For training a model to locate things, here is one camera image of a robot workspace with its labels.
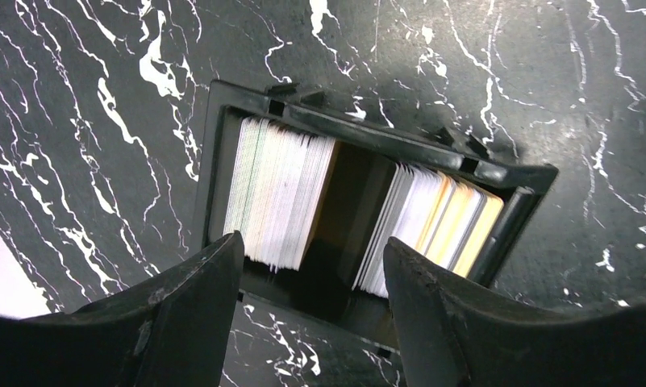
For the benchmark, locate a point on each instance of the white yellow card stack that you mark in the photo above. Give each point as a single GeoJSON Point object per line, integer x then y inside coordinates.
{"type": "Point", "coordinates": [444, 218]}

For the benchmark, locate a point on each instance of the black card holder box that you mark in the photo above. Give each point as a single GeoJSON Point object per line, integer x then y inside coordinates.
{"type": "Point", "coordinates": [350, 200]}

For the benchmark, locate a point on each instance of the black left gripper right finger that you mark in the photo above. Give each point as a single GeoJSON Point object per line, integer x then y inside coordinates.
{"type": "Point", "coordinates": [454, 332]}

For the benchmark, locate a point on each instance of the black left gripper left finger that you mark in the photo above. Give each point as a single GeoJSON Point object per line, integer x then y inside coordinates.
{"type": "Point", "coordinates": [170, 330]}

